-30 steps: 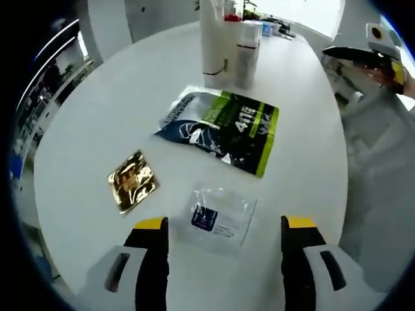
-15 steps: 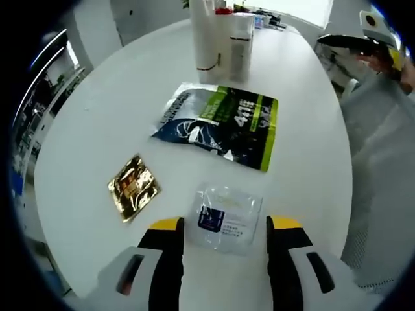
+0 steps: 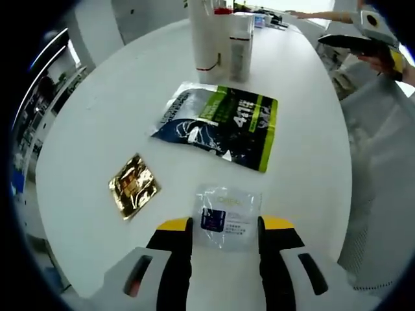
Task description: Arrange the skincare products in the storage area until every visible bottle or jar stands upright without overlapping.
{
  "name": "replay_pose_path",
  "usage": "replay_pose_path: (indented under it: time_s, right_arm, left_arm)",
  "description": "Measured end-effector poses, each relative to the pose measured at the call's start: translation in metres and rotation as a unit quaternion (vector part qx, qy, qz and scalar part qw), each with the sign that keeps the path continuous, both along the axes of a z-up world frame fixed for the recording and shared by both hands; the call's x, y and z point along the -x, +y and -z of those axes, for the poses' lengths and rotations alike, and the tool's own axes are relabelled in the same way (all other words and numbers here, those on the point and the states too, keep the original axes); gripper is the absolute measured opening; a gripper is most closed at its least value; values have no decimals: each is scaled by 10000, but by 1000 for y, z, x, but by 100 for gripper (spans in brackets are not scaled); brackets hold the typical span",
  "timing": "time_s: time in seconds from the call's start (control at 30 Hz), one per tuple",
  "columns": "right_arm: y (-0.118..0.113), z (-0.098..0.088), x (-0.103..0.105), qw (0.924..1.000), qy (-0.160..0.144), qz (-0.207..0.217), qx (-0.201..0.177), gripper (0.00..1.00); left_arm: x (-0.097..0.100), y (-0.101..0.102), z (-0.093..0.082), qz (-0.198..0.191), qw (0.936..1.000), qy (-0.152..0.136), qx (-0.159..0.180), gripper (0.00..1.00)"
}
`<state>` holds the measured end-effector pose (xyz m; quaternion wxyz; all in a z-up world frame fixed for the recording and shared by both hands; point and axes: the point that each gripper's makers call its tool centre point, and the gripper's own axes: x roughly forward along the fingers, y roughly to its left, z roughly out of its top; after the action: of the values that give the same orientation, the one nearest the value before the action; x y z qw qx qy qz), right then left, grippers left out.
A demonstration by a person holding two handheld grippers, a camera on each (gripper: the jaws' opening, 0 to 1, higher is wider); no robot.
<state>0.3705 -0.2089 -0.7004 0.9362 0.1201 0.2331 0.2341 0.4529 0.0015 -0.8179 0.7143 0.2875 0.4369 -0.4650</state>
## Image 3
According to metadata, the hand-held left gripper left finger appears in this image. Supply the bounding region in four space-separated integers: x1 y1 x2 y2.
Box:
95 216 195 311

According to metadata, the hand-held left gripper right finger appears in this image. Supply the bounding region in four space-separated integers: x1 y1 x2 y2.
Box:
257 214 356 311

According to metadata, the gold foil skincare sachet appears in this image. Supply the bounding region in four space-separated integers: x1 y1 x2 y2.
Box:
108 153 163 222

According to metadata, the clear skincare sachet blue label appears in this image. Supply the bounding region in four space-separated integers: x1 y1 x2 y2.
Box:
195 183 263 253

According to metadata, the small white spray bottle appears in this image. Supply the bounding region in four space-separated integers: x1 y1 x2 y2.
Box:
228 14 255 82

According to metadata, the red-collared skincare pump bottle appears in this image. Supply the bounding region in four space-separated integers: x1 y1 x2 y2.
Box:
213 0 235 65

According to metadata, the white skincare tube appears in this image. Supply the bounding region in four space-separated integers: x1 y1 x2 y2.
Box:
188 0 225 84

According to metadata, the dark green skincare sachet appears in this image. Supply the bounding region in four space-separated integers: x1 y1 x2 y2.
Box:
150 82 279 174

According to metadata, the person's right hand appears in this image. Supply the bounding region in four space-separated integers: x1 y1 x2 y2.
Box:
355 51 396 76

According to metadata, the black device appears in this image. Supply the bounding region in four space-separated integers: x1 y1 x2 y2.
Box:
270 14 290 31

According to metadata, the grey mesh chair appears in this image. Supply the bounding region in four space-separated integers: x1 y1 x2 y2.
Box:
336 63 415 292

